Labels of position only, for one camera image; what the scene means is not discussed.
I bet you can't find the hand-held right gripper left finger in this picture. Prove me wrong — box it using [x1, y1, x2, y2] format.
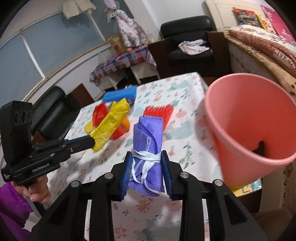
[25, 151, 134, 241]

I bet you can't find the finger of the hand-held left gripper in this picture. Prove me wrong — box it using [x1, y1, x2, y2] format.
[57, 136, 96, 155]

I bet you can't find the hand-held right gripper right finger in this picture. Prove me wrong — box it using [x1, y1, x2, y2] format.
[161, 150, 266, 241]

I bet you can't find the yellow wrapper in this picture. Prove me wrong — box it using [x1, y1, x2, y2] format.
[84, 98, 130, 153]

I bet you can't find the purple face mask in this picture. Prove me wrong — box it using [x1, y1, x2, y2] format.
[128, 116, 166, 197]

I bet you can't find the pink plastic bin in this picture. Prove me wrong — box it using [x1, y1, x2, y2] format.
[195, 73, 296, 189]

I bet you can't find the person's left hand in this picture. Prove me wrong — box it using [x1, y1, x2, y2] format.
[14, 177, 52, 204]

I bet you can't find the red plastic container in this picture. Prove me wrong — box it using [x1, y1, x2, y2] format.
[92, 103, 126, 140]

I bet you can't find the black leather armchair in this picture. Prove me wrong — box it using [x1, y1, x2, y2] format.
[159, 16, 216, 66]
[31, 86, 84, 142]

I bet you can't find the orange fruit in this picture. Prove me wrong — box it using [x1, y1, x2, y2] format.
[120, 118, 130, 133]

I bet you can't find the blue sponge block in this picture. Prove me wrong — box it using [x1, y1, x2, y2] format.
[102, 85, 137, 103]

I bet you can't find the red ribbed plastic piece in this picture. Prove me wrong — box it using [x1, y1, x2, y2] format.
[143, 104, 174, 130]

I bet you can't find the white stool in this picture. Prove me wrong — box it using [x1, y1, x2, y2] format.
[98, 70, 126, 91]
[131, 62, 160, 84]

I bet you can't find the floral tablecloth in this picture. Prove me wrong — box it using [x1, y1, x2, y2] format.
[45, 72, 263, 241]

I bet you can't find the clear plastic bag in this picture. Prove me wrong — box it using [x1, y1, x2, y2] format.
[97, 51, 109, 64]

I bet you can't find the plaid tablecloth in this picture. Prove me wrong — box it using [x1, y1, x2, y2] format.
[90, 45, 158, 85]

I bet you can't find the large bay window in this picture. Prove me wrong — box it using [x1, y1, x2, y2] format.
[0, 0, 111, 93]

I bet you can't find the cardboard box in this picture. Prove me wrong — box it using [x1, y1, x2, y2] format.
[109, 35, 126, 55]

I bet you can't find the dark wooden side cabinet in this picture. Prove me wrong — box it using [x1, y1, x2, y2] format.
[208, 31, 232, 75]
[148, 38, 169, 79]

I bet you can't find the floral hanging jacket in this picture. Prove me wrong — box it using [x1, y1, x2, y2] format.
[116, 9, 148, 47]

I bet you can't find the white crumpled cloth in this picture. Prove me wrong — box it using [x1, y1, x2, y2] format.
[178, 39, 210, 55]

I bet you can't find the beige hanging garment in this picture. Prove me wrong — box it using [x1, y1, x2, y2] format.
[63, 0, 96, 19]

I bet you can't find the bed with white headboard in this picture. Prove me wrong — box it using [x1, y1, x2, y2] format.
[205, 0, 296, 93]

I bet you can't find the pale hanging garment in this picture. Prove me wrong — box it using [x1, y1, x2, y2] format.
[103, 0, 121, 23]

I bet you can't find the brown leaf blanket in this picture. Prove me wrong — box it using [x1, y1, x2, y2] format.
[225, 35, 296, 99]

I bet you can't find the pink floral quilt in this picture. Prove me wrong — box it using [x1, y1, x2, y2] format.
[229, 24, 296, 70]

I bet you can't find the colourful printed pillow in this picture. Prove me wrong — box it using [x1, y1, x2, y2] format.
[232, 7, 258, 26]

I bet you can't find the small yellow pillow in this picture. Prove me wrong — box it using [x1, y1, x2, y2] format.
[255, 15, 275, 32]

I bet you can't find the pink flower pillow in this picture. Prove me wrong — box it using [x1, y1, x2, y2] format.
[261, 5, 295, 42]

